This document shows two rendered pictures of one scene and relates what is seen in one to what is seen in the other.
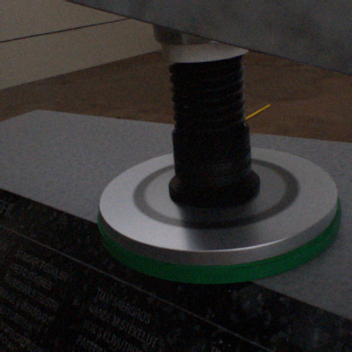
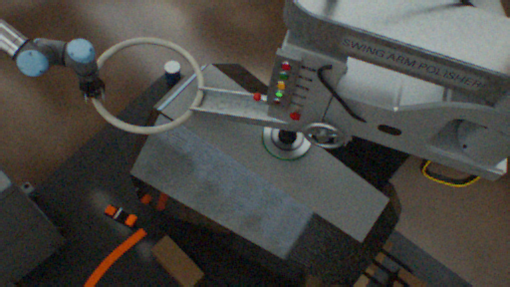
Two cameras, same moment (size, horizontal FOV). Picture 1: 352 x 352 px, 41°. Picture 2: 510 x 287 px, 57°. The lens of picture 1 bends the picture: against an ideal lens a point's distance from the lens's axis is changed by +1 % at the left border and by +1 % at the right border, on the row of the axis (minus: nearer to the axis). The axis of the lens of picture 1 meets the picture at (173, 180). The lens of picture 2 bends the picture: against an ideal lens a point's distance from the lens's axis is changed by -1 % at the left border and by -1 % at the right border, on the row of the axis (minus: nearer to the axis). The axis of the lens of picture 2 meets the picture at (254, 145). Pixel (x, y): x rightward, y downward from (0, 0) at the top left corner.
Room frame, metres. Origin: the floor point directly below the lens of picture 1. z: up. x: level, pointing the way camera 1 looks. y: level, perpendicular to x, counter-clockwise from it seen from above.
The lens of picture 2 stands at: (1.36, -0.39, 2.66)
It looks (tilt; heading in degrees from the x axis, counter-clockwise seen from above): 62 degrees down; 167
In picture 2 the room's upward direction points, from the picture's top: 12 degrees clockwise
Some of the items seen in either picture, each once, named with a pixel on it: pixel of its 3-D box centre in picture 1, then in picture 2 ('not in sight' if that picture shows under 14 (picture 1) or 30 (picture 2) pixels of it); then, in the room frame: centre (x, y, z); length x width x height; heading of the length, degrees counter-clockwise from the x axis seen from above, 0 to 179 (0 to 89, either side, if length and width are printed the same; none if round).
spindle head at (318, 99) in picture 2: not in sight; (330, 78); (0.42, 0.04, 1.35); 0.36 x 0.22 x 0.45; 70
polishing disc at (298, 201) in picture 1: (214, 192); (287, 136); (0.39, -0.04, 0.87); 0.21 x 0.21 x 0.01
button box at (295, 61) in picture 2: not in sight; (282, 82); (0.47, -0.14, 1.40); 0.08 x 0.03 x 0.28; 70
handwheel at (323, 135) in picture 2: not in sight; (325, 128); (0.54, 0.03, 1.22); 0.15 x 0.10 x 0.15; 70
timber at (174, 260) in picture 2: not in sight; (177, 264); (0.75, -0.53, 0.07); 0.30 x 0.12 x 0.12; 44
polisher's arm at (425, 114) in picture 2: not in sight; (414, 112); (0.54, 0.33, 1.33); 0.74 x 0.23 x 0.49; 70
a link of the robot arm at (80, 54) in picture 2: not in sight; (82, 57); (0.23, -0.85, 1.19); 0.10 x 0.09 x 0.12; 85
